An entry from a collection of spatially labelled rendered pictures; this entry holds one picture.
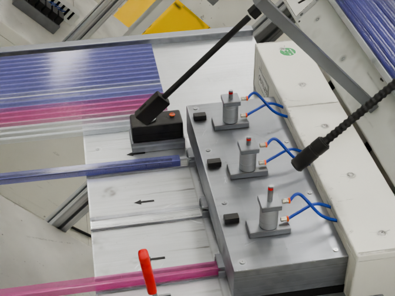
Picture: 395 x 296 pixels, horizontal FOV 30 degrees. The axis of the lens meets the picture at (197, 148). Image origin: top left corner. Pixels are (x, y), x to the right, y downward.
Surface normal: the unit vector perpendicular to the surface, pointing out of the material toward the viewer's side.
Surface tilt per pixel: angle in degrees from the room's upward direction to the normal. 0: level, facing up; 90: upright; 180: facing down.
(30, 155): 90
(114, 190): 46
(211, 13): 90
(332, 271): 90
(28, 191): 90
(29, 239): 0
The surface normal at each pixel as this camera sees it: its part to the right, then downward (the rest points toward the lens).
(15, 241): 0.71, -0.63
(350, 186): -0.01, -0.80
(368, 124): -0.69, -0.50
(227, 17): 0.17, 0.59
